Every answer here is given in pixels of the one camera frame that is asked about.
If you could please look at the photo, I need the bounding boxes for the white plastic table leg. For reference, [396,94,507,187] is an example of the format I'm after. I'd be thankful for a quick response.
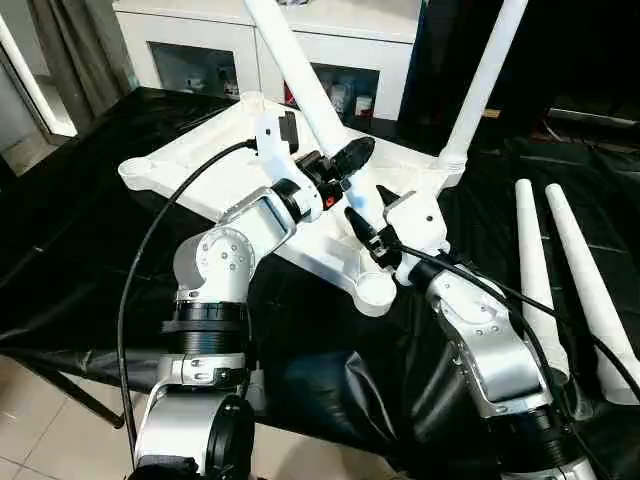
[514,179,572,377]
[544,183,640,407]
[241,0,381,226]
[435,0,530,189]

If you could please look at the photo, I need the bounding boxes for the white plastic table top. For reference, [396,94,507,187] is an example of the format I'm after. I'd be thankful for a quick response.
[118,92,472,320]

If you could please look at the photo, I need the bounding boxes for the white glass-door cabinet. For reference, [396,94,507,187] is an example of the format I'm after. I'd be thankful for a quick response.
[112,0,420,122]

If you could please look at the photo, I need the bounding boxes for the black backdrop cloth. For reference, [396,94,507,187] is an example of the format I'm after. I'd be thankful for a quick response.
[397,0,640,146]

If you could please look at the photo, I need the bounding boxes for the black shiny mat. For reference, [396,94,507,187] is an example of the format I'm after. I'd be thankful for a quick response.
[0,85,640,480]

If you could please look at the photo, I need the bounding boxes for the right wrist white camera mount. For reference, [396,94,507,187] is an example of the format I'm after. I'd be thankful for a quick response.
[382,189,452,287]

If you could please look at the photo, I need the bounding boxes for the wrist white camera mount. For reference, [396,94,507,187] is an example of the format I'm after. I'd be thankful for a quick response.
[252,112,322,225]
[382,189,452,287]

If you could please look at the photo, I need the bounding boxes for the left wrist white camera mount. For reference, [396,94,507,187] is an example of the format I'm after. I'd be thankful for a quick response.
[252,112,322,225]

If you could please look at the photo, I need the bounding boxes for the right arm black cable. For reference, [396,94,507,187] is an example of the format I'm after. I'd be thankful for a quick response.
[394,242,640,394]

